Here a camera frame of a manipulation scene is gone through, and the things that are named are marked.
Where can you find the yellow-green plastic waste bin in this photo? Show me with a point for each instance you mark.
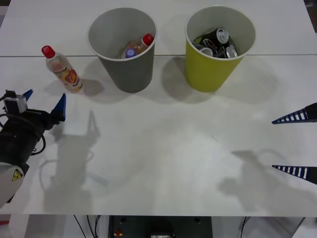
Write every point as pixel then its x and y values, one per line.
pixel 210 72

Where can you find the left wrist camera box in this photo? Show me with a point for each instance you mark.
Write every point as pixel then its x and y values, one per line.
pixel 15 103

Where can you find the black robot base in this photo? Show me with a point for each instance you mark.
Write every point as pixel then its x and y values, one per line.
pixel 161 226

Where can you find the black can with dark top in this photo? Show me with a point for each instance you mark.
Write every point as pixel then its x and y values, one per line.
pixel 221 34

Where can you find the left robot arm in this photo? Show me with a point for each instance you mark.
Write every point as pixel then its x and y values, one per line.
pixel 15 148

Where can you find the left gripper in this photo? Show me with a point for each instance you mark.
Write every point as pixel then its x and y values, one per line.
pixel 39 120

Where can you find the grey plastic waste bin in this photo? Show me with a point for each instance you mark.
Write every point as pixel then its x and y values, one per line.
pixel 128 72

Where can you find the black can with red print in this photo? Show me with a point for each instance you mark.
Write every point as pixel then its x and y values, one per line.
pixel 210 42

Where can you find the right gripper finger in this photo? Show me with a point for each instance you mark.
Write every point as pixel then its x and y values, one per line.
pixel 301 171
pixel 301 115

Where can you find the silver-topped drink can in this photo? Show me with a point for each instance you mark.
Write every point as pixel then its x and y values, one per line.
pixel 231 51
pixel 206 50

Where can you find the red-capped bottle with red label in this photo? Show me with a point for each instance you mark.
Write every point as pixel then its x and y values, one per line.
pixel 65 74

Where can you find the purple-capped plastic bottle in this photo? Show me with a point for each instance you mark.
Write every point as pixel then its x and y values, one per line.
pixel 130 52

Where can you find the red-capped bottle of orange drink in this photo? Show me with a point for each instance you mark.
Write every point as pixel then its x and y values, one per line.
pixel 141 44

